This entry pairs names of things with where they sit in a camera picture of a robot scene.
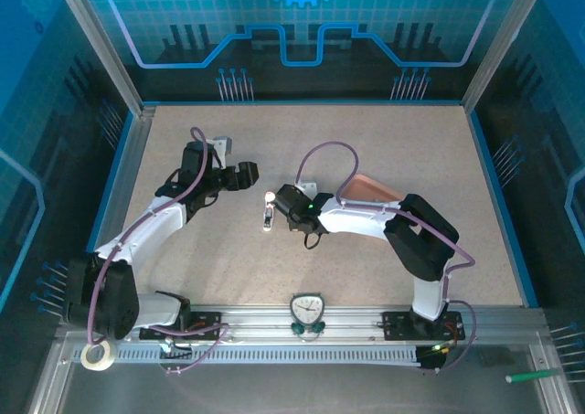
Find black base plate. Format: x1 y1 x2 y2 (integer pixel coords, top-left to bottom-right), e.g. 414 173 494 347
381 311 463 342
139 312 224 342

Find aluminium mounting rail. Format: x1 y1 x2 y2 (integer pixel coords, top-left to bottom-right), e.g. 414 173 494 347
58 303 548 343

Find masking tape roll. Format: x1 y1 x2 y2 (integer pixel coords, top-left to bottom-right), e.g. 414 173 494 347
80 338 117 372

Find aluminium frame post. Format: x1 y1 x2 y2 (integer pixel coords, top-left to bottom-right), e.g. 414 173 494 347
462 0 552 112
48 0 146 116

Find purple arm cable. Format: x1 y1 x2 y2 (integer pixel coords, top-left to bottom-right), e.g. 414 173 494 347
295 140 478 377
86 126 230 377

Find thin black cable loop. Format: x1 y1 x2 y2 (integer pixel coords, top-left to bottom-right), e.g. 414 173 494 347
301 229 328 251

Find black connector box with light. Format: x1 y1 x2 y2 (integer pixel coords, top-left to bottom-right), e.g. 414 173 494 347
158 340 194 363
416 343 452 372

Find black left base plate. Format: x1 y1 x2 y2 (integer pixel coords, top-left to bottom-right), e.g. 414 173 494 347
139 312 224 342

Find aluminium left frame post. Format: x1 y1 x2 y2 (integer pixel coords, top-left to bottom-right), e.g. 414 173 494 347
48 0 146 116

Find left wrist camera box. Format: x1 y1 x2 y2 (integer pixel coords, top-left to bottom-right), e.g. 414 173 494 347
204 134 234 160

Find pink plastic tray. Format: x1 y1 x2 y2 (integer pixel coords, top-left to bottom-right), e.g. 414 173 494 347
342 172 407 204

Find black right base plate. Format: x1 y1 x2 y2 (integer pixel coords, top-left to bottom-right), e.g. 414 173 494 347
381 311 463 342

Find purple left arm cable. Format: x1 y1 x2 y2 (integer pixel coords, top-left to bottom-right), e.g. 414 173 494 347
86 126 230 377

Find green pen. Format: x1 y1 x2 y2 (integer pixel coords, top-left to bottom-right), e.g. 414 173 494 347
505 368 561 385

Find aluminium right frame post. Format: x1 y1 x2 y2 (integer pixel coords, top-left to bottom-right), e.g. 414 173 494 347
462 0 552 112

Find slotted grey cable duct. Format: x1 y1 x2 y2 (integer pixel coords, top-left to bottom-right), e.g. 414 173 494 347
112 345 424 366

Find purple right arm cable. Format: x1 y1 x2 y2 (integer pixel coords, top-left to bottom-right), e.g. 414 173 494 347
295 140 478 377

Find small white alarm clock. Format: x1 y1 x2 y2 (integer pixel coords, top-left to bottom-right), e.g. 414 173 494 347
289 292 327 342

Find small metal stapler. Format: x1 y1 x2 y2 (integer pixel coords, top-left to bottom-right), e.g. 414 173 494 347
261 191 277 233

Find aluminium side frame rail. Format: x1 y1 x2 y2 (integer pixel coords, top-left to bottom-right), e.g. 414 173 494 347
89 105 154 256

